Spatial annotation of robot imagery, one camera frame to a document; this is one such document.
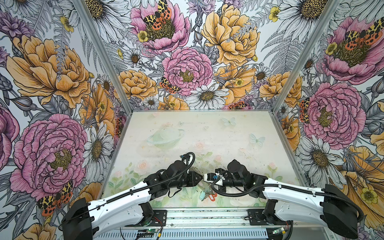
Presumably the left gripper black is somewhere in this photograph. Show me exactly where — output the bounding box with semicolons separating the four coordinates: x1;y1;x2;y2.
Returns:
169;170;203;188

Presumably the metal key organizer plate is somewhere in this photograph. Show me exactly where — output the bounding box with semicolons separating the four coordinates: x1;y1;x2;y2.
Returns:
192;167;217;201

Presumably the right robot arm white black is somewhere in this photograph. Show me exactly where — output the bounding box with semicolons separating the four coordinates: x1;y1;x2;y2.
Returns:
205;160;364;239

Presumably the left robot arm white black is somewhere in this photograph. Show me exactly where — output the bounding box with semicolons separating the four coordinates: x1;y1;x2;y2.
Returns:
60;161;204;240

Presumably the teal key tag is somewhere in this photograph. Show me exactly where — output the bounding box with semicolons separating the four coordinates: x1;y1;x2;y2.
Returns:
199;192;206;201

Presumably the red key tag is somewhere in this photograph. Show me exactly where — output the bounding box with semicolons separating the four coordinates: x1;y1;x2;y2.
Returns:
208;193;218;202

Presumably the aluminium front rail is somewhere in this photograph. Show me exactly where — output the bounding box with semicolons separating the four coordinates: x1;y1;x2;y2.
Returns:
77;206;334;230

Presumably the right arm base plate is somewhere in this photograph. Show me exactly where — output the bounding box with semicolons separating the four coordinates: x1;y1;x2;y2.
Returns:
244;209;290;227

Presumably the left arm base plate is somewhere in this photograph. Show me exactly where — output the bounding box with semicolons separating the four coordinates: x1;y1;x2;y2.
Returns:
140;210;168;227

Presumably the white vented cable duct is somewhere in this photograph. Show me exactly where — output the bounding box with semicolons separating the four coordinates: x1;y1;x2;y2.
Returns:
96;228;269;240

